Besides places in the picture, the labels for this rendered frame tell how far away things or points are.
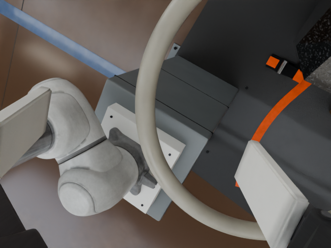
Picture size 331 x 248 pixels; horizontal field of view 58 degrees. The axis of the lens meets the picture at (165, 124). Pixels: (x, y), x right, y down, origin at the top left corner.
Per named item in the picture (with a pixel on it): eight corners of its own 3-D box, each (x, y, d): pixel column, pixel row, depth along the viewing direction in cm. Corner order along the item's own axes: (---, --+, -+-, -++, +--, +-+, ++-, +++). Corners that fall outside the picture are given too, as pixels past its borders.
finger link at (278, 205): (296, 199, 13) (311, 202, 13) (248, 138, 20) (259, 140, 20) (270, 251, 14) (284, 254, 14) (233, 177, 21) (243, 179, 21)
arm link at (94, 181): (111, 196, 100) (67, 236, 81) (84, 148, 98) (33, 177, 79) (148, 182, 92) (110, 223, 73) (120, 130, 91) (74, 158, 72)
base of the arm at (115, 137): (148, 201, 102) (140, 210, 97) (96, 167, 106) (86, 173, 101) (169, 161, 94) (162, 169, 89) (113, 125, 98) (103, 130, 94)
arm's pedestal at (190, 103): (209, 155, 184) (164, 239, 113) (141, 114, 192) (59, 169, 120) (252, 85, 163) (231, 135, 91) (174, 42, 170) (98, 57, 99)
